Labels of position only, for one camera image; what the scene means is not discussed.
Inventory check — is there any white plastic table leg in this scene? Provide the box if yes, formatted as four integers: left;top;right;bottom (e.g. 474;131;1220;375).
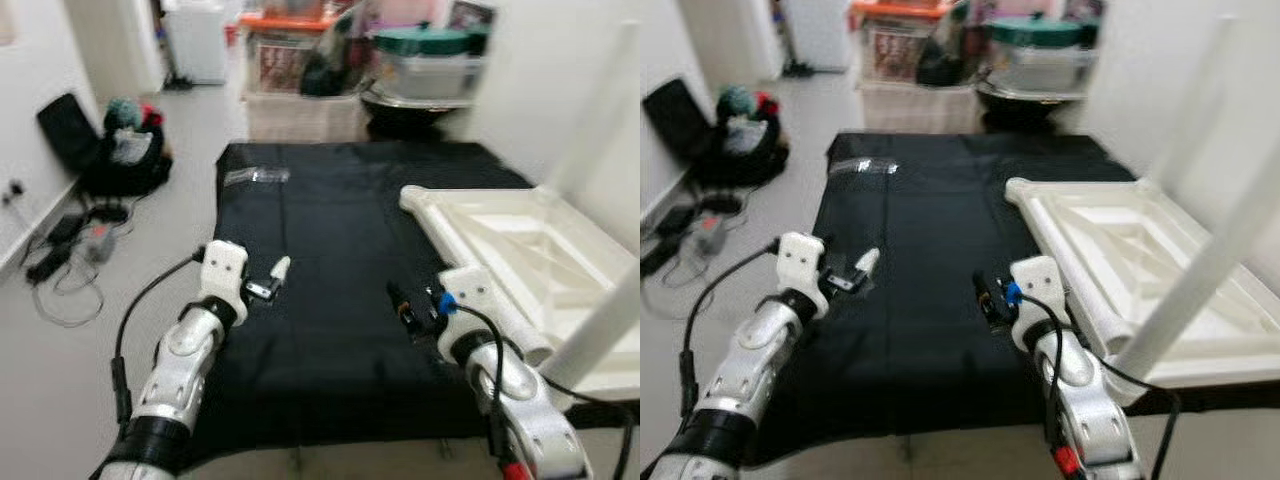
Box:
540;262;641;393
540;18;641;196
488;285;557;367
1112;160;1280;381
1065;280;1139;356
1145;12;1246;191

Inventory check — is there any white plastic table top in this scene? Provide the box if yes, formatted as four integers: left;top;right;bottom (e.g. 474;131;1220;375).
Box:
1005;175;1280;391
400;183;641;401

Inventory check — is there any black plastic sheet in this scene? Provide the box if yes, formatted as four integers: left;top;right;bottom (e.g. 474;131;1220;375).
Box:
745;130;1280;466
180;140;641;471

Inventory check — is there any clear plastic wrap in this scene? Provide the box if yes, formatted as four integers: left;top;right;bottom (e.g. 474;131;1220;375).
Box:
222;168;291;188
828;158;899;176

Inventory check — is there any beige cloth covered table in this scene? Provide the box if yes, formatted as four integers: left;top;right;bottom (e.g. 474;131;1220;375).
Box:
245;92;371;143
860;80;986;133

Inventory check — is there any white plastic bag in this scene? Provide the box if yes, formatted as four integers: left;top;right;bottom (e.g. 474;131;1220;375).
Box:
725;118;769;153
110;130;153;166

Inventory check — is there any black power adapter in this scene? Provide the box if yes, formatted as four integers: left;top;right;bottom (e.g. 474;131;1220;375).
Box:
45;212;86;243
655;205;696;236

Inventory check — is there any black power strip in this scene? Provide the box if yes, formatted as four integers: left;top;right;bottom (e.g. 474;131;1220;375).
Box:
640;238;681;276
25;245;71;283

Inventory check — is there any black wok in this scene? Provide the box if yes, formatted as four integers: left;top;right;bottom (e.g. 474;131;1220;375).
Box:
360;85;476;119
975;78;1086;109

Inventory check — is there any red printed cardboard box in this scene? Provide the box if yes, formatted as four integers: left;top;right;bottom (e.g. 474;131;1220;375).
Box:
865;28;926;83
255;40;311;93

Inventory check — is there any clear plastic container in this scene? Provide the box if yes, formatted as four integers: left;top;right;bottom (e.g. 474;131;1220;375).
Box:
378;50;481;101
990;42;1096;93

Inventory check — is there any white cabinet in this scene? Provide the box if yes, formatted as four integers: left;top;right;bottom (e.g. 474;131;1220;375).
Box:
780;0;849;73
162;0;229;86

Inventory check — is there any black suitcase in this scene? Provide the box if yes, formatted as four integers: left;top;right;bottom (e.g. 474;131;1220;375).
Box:
35;92;173;196
642;78;791;186

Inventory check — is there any orange plastic lid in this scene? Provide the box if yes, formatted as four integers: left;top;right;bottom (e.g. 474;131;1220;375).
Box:
850;0;946;19
238;12;331;31

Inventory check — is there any green lidded pot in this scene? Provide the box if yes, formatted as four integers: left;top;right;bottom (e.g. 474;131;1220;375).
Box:
375;25;471;56
985;15;1086;48

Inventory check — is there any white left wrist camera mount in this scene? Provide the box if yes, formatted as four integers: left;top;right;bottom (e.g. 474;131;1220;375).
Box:
200;240;249;326
778;232;829;319

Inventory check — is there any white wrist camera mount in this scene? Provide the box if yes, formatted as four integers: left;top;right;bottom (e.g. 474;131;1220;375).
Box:
200;240;249;326
778;232;829;319
1008;255;1066;351
437;265;496;361

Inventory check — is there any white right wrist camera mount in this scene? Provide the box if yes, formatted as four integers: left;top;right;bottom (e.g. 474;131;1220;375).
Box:
1008;255;1066;351
437;265;496;361

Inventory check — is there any black floor cable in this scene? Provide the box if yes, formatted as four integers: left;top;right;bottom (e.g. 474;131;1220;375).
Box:
30;260;106;329

